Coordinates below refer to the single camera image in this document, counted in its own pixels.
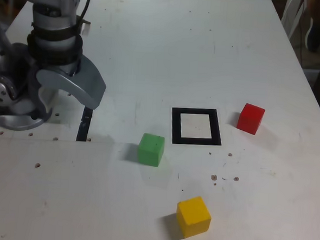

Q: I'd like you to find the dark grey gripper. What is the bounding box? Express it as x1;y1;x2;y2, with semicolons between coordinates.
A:
26;50;109;123

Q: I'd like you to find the green cube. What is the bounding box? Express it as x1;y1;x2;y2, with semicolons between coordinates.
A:
137;132;166;168

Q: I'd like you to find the yellow cube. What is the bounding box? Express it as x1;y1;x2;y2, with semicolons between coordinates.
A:
175;194;213;240

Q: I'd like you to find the red cube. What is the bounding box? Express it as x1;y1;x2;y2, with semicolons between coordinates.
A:
235;102;266;136

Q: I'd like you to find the black tape square outline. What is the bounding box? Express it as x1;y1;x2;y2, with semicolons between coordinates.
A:
169;106;224;148

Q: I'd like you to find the black tape strip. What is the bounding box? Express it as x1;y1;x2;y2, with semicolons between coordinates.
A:
75;105;94;143

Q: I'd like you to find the white background frame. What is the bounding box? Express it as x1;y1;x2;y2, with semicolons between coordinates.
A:
280;0;305;40

